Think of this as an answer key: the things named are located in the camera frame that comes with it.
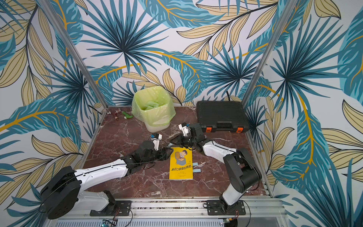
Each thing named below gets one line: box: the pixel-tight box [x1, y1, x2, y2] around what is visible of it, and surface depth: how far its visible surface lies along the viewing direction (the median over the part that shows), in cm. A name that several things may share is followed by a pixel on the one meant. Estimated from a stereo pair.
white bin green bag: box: [131, 86, 177, 133], surface depth 94 cm
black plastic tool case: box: [196, 100, 250, 133], surface depth 107 cm
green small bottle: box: [121, 111, 134, 120], surface depth 112 cm
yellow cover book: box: [169, 146, 194, 180], surface depth 88 cm
